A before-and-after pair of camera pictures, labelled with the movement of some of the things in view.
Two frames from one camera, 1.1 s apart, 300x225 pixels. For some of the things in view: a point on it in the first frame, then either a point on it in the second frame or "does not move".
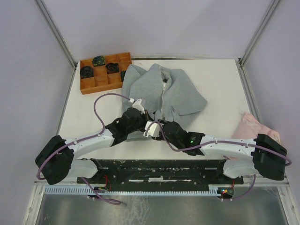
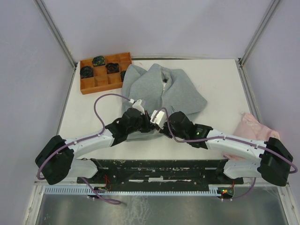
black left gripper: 146,117 does not move
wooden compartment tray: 101,80 does not move
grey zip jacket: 167,94 does not move
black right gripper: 160,138 → 163,131
